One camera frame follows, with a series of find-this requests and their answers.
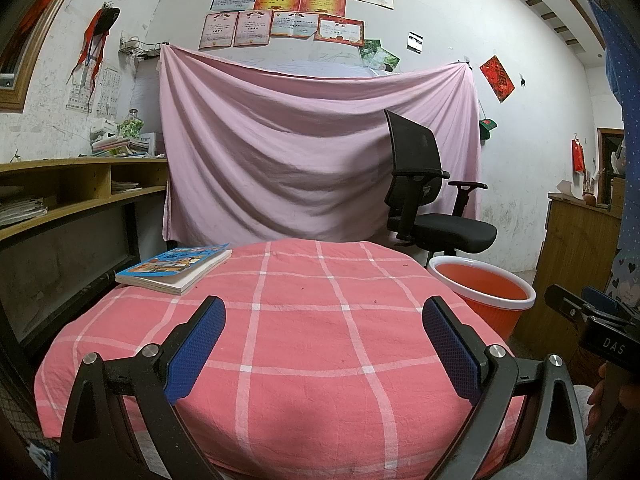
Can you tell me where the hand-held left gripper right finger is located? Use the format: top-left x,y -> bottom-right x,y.
422,296 -> 588,480

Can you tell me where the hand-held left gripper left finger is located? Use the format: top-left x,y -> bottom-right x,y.
59,296 -> 227,480

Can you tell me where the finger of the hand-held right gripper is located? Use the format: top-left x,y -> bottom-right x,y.
582,286 -> 621,313
545,284 -> 601,331

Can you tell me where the orange plastic bin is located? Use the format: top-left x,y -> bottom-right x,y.
427,256 -> 537,343

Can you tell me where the person's right hand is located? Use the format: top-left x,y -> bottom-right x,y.
586,362 -> 608,436

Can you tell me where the wooden cabinet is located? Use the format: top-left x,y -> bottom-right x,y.
512,192 -> 626,361

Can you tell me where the blue cartoon book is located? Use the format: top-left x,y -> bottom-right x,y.
115,243 -> 233,296

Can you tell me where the pink checked blanket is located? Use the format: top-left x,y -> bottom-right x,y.
34,240 -> 531,478

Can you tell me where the black office chair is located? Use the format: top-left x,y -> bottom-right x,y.
384,109 -> 498,256

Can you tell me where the red hanging ornament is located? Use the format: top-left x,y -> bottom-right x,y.
571,135 -> 587,176

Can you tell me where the wooden shelf desk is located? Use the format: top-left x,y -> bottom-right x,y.
0,157 -> 171,361

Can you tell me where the blue dotted curtain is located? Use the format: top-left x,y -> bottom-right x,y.
592,0 -> 640,311

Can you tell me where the stack of books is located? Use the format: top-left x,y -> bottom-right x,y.
90,132 -> 166,158

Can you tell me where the pile of papers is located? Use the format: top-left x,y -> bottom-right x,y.
0,195 -> 48,228

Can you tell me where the pink hanging sheet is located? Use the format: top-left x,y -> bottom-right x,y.
159,44 -> 483,246

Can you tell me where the glass jar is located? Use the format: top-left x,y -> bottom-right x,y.
120,109 -> 145,138

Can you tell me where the white box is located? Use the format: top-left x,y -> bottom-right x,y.
91,117 -> 121,143

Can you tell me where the pale landscape photo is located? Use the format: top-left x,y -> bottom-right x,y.
370,47 -> 401,73

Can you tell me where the green plant photo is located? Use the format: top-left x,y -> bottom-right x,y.
359,39 -> 383,68

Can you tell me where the red tassel ornament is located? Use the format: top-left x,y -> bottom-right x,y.
67,2 -> 122,101

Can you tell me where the wooden door frame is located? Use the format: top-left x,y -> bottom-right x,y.
597,127 -> 626,206

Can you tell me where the red wall poster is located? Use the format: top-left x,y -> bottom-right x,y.
479,55 -> 516,103

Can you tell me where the paper wall calendar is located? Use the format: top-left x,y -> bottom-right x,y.
67,67 -> 121,116

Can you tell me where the wire wall shelf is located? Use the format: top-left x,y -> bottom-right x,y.
118,37 -> 163,61

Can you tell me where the wooden window frame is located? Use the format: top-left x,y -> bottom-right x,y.
0,0 -> 83,113

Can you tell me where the group of wall certificates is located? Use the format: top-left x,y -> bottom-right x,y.
199,0 -> 396,51

